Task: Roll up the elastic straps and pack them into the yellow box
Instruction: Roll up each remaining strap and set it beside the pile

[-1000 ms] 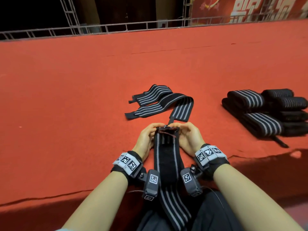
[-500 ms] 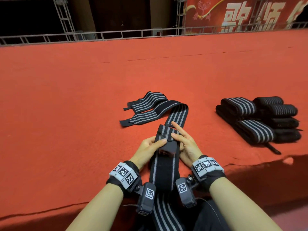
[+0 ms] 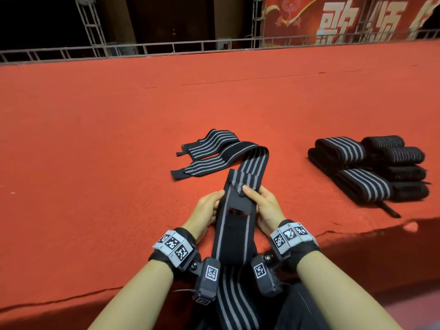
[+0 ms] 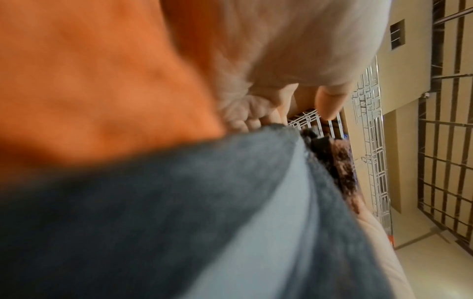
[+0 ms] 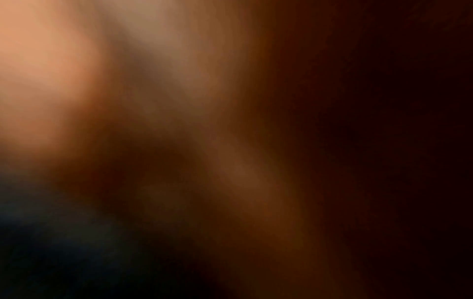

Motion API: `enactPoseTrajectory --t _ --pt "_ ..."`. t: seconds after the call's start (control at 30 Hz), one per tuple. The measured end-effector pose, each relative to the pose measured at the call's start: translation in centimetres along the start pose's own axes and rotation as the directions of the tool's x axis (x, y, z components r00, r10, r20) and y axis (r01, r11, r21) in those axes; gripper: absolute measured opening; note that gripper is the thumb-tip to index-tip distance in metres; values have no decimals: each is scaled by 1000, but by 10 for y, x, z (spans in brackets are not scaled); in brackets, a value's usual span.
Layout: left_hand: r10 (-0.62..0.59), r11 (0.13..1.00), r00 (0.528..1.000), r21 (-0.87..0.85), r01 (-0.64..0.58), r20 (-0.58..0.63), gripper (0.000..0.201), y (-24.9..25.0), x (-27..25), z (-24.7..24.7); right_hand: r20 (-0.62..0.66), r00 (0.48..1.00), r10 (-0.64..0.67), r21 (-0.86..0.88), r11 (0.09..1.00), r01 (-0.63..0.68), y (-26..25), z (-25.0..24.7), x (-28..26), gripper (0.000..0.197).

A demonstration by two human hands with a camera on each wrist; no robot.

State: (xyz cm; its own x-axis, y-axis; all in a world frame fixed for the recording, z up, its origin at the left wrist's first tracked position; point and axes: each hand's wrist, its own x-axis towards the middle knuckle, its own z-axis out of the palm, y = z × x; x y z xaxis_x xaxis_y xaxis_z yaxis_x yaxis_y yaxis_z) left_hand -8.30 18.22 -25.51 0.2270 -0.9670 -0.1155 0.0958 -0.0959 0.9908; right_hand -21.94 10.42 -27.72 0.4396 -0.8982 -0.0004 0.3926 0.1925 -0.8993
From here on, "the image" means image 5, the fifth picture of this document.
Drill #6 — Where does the person's right hand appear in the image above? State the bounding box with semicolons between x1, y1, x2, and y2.
0;0;113;170

